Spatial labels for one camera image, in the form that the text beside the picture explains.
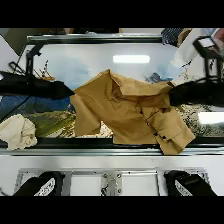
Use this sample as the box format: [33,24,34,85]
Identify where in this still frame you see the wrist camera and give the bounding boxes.
[24,42,45,78]
[192,35,224,83]

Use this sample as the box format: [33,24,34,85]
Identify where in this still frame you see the tan long-sleeved shirt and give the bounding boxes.
[69,68,197,156]

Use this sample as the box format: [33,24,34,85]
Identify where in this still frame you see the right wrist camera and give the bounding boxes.
[192,35,224,83]

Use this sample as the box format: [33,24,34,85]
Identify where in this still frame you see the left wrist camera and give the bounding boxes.
[24,42,45,78]

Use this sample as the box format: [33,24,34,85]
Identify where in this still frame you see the cream garment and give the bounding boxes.
[0,113,39,151]

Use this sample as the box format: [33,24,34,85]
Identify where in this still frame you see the silver frame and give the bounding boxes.
[0,33,224,197]

